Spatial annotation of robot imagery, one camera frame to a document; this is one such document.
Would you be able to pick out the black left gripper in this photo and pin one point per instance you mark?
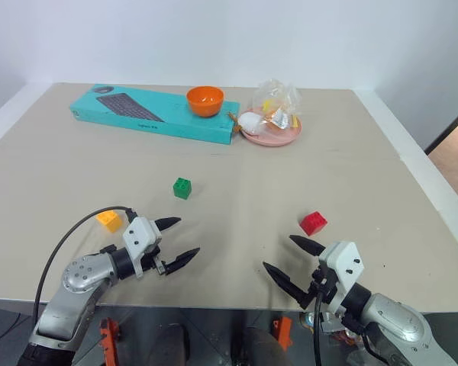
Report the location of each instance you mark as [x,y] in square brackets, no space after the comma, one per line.
[153,257]

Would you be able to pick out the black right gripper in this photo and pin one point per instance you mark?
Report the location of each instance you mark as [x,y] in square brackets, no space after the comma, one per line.
[326,284]

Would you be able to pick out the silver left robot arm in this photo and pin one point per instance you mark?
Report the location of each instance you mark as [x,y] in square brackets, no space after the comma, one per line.
[80,274]

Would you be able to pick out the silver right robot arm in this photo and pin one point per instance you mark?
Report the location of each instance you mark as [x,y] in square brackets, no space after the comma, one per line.
[397,320]

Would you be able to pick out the red toy block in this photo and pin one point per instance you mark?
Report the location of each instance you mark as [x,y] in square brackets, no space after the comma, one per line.
[313,223]

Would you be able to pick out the green toy block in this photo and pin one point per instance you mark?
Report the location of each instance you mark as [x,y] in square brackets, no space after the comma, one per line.
[182,189]

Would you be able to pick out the yellow toy block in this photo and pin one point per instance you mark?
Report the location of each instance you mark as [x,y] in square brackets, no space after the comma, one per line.
[110,222]

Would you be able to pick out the orange table clamp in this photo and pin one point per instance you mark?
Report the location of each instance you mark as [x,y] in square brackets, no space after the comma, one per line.
[109,339]
[283,333]

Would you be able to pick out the dark rounded shape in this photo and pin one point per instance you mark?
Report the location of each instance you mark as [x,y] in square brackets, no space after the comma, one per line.
[265,348]

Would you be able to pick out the pink round plate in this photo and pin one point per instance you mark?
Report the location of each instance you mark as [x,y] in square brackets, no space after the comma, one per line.
[271,138]

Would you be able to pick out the teal keyboard box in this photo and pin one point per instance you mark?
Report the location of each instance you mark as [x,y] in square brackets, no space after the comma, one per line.
[137,114]

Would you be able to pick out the small brown stick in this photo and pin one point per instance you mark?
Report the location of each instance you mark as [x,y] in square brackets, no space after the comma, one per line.
[234,122]

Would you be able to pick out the orange plastic bowl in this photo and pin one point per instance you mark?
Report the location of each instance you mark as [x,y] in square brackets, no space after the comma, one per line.
[205,106]

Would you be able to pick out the white crumpled wrapper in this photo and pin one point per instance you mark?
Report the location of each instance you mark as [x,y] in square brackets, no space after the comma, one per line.
[249,122]

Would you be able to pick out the silver foil packet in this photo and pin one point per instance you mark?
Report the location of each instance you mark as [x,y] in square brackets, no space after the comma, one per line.
[279,118]

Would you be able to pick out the clear plastic bag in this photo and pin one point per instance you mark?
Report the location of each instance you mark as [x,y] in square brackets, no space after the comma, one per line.
[275,95]

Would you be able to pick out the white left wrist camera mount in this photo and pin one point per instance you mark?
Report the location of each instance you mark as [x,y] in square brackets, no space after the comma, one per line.
[139,234]

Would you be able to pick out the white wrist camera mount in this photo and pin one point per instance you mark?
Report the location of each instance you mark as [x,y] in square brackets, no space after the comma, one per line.
[139,234]
[343,259]

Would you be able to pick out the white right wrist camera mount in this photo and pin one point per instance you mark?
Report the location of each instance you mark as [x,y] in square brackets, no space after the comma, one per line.
[343,259]

